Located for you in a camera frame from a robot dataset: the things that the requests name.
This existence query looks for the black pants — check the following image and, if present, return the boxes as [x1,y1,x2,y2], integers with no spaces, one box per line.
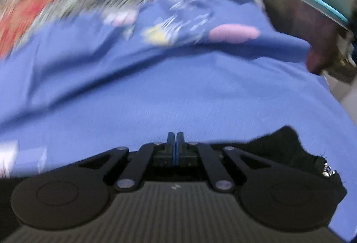
[212,126,348,206]

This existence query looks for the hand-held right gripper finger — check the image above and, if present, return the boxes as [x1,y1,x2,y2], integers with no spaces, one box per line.
[79,132,177,193]
[177,132,272,193]

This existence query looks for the dark table with teal edge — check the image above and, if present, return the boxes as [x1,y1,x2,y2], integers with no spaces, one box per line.
[231,0,357,76]

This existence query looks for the blue printed bedsheet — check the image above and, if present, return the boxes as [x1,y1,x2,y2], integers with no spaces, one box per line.
[0,0,357,234]

